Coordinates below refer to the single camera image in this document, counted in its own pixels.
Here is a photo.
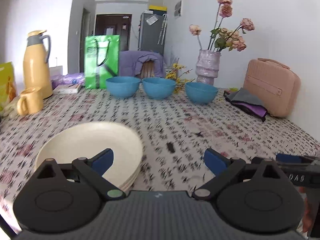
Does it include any calligraphy print tablecloth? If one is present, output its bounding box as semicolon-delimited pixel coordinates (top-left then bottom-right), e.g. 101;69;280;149
1;89;319;231

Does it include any purple jacket on chair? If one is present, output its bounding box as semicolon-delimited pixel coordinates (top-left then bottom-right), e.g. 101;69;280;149
119;50;165;77

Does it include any purple ribbed vase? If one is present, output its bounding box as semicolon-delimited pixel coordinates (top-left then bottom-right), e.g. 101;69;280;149
195;50;221;86

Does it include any yellow mug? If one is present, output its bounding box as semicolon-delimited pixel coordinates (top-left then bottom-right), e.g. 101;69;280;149
17;87;43;116

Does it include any yellow-green snack box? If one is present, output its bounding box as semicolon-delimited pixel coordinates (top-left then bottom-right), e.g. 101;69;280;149
0;62;17;111

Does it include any blue bowl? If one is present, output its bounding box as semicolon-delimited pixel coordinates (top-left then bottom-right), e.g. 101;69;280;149
142;77;176;100
185;82;219;104
106;76;141;99

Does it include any pink hard case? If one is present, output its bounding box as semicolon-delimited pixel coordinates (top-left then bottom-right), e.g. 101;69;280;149
243;58;301;118

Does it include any grey cloth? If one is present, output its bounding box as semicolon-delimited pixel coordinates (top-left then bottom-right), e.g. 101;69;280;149
226;88;266;109

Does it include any grey refrigerator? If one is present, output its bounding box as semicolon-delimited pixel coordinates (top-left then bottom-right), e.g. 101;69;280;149
138;11;168;56

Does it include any green paper bag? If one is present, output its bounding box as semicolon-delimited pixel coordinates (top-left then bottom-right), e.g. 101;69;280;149
84;35;120;89

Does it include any purple cloth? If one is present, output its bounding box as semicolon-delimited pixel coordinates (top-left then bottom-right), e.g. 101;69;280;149
235;102;268;122

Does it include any wooden chair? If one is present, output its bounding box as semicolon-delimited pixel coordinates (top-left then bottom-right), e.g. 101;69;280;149
140;60;163;79

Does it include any yellow thermos jug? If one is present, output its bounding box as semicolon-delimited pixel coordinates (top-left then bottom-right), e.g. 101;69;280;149
23;30;53;99

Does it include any dark brown door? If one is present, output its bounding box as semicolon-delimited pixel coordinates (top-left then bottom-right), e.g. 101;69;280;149
95;14;132;51

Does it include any yellow flower branch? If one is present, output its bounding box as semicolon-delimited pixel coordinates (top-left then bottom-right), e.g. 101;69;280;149
165;63;195;94

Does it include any yellow box on fridge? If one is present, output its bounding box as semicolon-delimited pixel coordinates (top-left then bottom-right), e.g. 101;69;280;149
149;5;167;11

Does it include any white book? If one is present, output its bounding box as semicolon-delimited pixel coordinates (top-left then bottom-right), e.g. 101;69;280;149
53;83;82;94

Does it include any white rubber glove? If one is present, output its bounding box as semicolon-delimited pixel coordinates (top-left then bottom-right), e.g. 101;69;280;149
1;97;20;119

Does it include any cream plate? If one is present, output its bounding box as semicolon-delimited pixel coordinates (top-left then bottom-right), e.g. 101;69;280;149
34;121;143;192

